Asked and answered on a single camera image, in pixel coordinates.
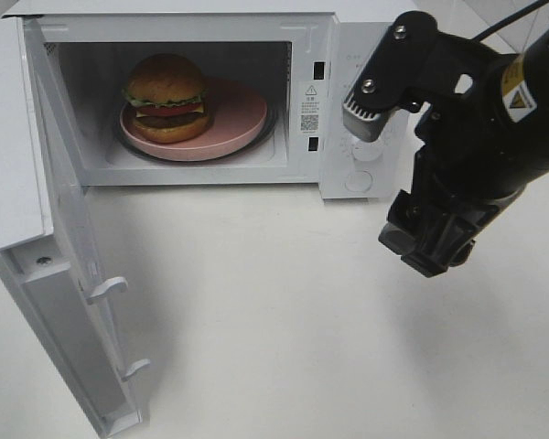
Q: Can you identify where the glass microwave turntable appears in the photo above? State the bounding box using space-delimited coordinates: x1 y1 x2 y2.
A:
118 104 278 162

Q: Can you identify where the toy hamburger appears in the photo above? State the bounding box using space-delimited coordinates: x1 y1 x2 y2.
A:
123 53 210 145

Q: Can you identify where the round white door button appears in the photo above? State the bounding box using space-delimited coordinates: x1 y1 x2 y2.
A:
344 170 373 193

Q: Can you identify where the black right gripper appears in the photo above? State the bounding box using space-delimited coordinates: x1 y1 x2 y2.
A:
379 68 526 277

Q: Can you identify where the white microwave door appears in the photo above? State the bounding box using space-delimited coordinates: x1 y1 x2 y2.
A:
0 16 148 438

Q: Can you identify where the pink round plate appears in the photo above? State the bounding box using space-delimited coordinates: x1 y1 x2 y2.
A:
119 77 268 162

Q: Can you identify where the lower white round knob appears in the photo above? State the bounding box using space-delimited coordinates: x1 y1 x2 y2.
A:
351 135 383 163

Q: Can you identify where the white microwave oven body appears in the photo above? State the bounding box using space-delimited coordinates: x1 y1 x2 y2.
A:
1 1 415 198

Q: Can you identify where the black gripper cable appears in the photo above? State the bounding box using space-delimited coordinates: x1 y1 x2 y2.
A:
473 0 549 42

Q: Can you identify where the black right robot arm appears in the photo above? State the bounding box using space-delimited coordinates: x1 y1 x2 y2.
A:
379 29 549 277

